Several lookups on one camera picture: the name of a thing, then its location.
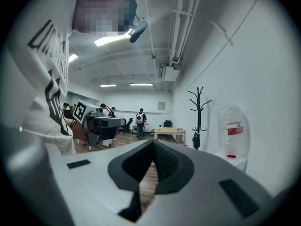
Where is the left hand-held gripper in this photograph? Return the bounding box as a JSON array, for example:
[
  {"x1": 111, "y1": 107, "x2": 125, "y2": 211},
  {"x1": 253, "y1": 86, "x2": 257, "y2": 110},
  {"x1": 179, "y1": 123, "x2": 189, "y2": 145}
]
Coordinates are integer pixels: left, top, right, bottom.
[{"x1": 72, "y1": 99, "x2": 127, "y2": 148}]

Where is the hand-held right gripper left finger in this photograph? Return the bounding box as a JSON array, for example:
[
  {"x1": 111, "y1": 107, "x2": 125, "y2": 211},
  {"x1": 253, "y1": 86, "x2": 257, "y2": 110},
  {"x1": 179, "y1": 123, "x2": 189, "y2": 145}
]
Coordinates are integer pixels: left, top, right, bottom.
[{"x1": 46, "y1": 139, "x2": 154, "y2": 226}]

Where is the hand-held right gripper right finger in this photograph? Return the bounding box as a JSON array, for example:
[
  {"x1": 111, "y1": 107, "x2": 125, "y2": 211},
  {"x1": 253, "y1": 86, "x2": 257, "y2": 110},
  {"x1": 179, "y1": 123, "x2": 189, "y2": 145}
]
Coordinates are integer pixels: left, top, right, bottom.
[{"x1": 141, "y1": 139, "x2": 275, "y2": 226}]

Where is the person's left forearm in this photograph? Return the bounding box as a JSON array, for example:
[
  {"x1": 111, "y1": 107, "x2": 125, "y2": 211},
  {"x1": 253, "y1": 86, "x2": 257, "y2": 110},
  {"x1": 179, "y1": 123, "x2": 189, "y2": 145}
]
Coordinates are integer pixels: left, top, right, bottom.
[{"x1": 64, "y1": 117, "x2": 89, "y2": 143}]

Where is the white water dispenser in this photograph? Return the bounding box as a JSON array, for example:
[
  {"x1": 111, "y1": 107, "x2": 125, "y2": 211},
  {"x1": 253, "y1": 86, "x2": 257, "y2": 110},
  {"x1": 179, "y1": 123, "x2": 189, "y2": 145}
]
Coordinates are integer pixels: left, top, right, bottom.
[{"x1": 212, "y1": 151, "x2": 248, "y2": 173}]

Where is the black hanging bag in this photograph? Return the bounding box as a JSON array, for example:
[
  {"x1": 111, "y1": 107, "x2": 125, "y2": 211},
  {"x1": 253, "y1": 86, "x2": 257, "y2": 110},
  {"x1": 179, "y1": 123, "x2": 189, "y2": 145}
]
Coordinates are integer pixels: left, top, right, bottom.
[{"x1": 192, "y1": 130, "x2": 201, "y2": 150}]

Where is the light wooden table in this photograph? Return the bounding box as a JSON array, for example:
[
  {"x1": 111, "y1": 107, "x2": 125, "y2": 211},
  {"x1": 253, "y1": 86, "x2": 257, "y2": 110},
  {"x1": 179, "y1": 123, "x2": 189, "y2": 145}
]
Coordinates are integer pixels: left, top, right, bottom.
[{"x1": 153, "y1": 127, "x2": 187, "y2": 144}]

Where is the clear water bottle red label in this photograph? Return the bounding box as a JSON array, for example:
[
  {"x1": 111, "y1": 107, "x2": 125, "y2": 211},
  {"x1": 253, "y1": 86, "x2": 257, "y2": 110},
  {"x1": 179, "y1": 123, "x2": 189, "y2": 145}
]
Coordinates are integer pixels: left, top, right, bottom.
[{"x1": 217, "y1": 105, "x2": 251, "y2": 160}]

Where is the ceiling air conditioner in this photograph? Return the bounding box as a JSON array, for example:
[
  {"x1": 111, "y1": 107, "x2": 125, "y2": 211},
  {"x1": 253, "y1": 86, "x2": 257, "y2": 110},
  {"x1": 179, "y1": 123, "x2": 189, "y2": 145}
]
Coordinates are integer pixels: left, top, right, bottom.
[{"x1": 159, "y1": 63, "x2": 182, "y2": 82}]

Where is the black coat stand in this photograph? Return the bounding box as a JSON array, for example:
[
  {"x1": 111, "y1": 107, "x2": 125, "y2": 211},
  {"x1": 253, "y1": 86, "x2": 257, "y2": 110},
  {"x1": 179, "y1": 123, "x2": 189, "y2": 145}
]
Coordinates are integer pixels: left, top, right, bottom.
[{"x1": 188, "y1": 86, "x2": 213, "y2": 151}]

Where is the white printed t-shirt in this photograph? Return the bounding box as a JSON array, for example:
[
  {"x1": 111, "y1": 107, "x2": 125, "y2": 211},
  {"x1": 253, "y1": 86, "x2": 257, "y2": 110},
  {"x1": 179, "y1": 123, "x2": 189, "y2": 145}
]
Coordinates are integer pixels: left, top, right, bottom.
[{"x1": 3, "y1": 0, "x2": 79, "y2": 156}]

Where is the person's head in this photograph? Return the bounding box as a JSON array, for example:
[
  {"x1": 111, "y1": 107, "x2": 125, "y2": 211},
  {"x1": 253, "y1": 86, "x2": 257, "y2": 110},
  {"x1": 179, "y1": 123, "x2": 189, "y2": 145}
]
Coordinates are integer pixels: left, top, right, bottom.
[{"x1": 72, "y1": 0, "x2": 138, "y2": 36}]

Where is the white ceiling pipe bundle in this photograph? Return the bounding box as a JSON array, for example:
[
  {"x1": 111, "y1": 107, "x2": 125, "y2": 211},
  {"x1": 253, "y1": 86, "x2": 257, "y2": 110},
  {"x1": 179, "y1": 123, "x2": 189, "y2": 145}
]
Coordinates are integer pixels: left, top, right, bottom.
[{"x1": 167, "y1": 0, "x2": 204, "y2": 67}]

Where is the black head camera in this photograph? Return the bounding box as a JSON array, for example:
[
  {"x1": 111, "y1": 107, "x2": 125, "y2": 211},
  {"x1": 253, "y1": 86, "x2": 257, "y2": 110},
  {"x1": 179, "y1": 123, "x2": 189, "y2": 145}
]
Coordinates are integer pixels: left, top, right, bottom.
[{"x1": 128, "y1": 20, "x2": 150, "y2": 44}]

